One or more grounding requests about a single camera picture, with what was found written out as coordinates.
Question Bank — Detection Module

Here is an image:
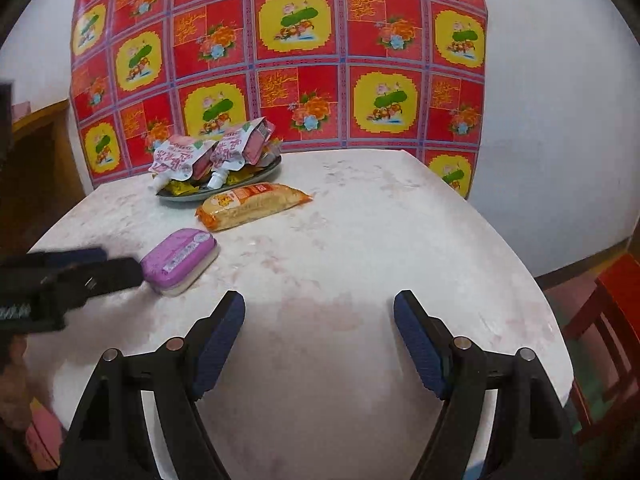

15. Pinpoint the orange snack bag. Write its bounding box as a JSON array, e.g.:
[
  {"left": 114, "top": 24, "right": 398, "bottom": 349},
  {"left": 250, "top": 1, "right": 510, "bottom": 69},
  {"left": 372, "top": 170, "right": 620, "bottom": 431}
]
[{"left": 195, "top": 182, "right": 313, "bottom": 232}]

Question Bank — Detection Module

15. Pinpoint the wooden cabinet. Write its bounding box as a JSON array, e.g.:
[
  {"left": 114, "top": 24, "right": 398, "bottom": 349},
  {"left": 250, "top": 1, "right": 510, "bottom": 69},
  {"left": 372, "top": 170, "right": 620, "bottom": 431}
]
[{"left": 0, "top": 99, "right": 86, "bottom": 256}]

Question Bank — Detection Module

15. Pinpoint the red wooden chair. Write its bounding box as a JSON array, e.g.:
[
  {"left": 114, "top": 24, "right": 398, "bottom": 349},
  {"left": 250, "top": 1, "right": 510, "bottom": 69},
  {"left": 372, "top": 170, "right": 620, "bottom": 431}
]
[{"left": 562, "top": 255, "right": 640, "bottom": 443}]

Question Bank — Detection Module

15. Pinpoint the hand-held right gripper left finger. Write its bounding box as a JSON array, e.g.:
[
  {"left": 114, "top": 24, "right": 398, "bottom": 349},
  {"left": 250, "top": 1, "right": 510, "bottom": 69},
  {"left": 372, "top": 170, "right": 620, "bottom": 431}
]
[{"left": 57, "top": 290, "right": 246, "bottom": 480}]

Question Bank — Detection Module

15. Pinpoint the red floral wall cloth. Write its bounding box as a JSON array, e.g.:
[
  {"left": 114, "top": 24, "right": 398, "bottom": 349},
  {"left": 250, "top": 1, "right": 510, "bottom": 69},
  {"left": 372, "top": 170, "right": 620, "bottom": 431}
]
[{"left": 70, "top": 0, "right": 488, "bottom": 200}]

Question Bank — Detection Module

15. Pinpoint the person's left forearm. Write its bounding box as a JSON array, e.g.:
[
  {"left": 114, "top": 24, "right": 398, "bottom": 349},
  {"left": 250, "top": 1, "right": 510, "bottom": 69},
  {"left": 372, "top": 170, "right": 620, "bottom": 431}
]
[{"left": 0, "top": 332, "right": 38, "bottom": 433}]

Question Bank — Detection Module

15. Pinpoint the pink spout pouch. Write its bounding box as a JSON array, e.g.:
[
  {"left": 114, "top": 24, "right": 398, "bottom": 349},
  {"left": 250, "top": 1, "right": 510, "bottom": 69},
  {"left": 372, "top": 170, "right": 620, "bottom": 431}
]
[
  {"left": 209, "top": 117, "right": 276, "bottom": 190},
  {"left": 150, "top": 135, "right": 216, "bottom": 192}
]

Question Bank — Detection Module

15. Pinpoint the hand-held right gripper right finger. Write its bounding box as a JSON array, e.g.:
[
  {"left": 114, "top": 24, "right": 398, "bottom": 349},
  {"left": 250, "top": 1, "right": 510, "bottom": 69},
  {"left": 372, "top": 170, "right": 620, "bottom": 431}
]
[{"left": 392, "top": 290, "right": 581, "bottom": 480}]

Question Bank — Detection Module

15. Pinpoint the blue patterned plate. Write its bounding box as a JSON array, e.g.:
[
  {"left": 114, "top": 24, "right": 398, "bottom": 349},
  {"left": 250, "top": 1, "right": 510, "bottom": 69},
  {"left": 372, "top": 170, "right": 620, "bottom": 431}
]
[{"left": 155, "top": 152, "right": 283, "bottom": 203}]

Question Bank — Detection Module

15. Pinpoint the purple lidded box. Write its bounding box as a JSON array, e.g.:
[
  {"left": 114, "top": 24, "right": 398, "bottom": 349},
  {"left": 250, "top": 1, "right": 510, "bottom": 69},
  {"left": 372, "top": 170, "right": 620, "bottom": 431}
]
[{"left": 140, "top": 228, "right": 221, "bottom": 296}]

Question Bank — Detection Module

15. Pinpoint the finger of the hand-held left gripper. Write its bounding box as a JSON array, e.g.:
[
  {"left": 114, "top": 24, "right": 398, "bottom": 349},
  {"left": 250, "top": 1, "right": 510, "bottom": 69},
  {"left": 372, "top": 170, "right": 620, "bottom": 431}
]
[
  {"left": 0, "top": 247, "right": 108, "bottom": 281},
  {"left": 60, "top": 257, "right": 143, "bottom": 306}
]

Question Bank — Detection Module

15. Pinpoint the pink yellow cloth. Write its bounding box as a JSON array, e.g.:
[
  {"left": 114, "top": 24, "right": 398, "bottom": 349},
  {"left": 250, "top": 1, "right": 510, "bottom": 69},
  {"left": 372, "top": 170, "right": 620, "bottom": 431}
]
[{"left": 25, "top": 400, "right": 63, "bottom": 468}]

